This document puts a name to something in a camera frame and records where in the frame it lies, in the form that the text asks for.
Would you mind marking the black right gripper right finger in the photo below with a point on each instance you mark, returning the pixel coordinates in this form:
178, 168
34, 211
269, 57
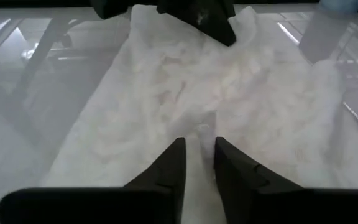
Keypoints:
275, 205

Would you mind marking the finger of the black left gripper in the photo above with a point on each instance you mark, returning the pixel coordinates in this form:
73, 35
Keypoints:
210, 18

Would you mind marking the white textured towel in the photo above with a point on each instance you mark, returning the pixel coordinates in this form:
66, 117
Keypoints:
182, 87

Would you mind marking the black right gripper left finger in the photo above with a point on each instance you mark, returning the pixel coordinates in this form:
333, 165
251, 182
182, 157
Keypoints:
120, 205

